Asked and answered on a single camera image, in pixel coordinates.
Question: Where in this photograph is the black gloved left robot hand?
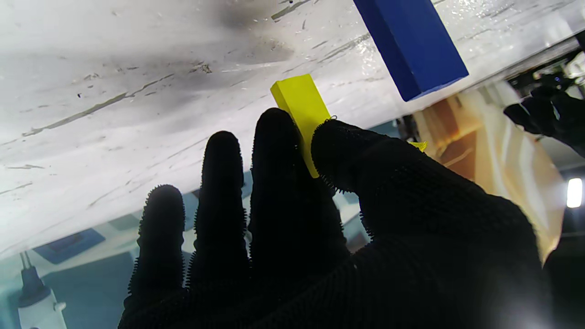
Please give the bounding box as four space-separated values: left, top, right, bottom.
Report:
504 87 585 158

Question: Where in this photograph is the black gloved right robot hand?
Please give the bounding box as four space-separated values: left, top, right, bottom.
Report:
118 108 556 329

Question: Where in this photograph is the blue domino block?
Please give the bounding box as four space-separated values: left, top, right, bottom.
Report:
353 0 469 102

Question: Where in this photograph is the yellow domino block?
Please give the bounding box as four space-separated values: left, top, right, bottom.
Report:
270 74 331 179

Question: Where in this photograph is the printed laboratory backdrop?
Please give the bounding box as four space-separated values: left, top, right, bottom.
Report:
0 119 457 329

